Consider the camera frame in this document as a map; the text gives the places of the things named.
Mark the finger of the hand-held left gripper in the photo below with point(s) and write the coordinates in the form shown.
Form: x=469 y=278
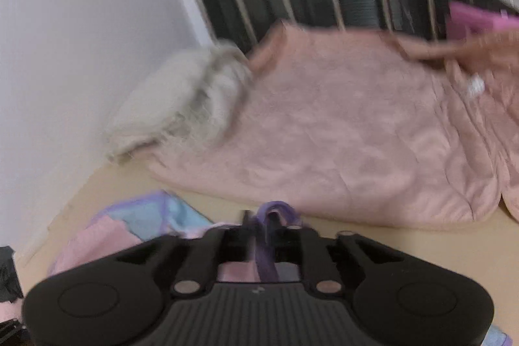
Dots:
x=9 y=273
x=10 y=332

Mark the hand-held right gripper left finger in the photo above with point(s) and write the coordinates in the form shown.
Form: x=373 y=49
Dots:
x=235 y=244

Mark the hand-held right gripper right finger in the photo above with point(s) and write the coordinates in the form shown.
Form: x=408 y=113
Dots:
x=290 y=244

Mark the pastel pink purple blue cloth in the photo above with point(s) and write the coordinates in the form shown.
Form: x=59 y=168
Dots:
x=142 y=220

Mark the pink quilted jacket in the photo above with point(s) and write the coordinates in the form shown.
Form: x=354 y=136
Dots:
x=344 y=135

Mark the pink flat box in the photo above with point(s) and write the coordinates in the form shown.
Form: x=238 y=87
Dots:
x=474 y=21

